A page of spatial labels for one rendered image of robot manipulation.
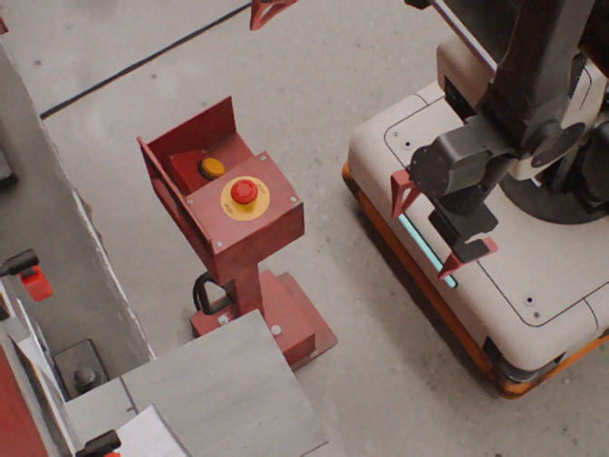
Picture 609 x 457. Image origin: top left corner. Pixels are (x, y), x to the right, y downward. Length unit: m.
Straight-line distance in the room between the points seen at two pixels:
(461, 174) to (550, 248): 1.01
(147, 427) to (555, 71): 0.59
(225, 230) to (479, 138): 0.54
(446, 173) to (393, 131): 1.09
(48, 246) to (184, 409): 0.36
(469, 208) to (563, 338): 0.89
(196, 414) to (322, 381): 1.06
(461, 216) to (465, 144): 0.14
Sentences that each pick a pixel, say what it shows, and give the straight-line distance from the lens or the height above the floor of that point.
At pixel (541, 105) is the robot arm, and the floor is 1.28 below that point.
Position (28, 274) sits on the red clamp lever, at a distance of 1.11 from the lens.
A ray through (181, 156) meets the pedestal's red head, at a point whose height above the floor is 0.74.
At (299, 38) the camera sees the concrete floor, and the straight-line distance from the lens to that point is 2.68.
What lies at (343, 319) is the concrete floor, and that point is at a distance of 2.35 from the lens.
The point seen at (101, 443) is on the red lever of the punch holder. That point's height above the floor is 1.26.
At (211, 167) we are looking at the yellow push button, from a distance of 1.68.
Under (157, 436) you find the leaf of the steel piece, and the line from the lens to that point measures 1.26.
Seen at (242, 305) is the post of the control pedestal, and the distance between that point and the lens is 2.02.
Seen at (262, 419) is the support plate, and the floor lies 1.00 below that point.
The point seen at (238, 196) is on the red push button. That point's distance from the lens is 1.57.
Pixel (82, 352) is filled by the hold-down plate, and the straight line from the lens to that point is 1.41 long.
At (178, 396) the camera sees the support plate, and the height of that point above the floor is 1.00.
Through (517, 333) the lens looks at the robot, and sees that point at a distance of 2.08.
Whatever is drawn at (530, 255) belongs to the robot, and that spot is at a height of 0.28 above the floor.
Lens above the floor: 2.22
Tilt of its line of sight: 66 degrees down
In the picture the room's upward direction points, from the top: 3 degrees counter-clockwise
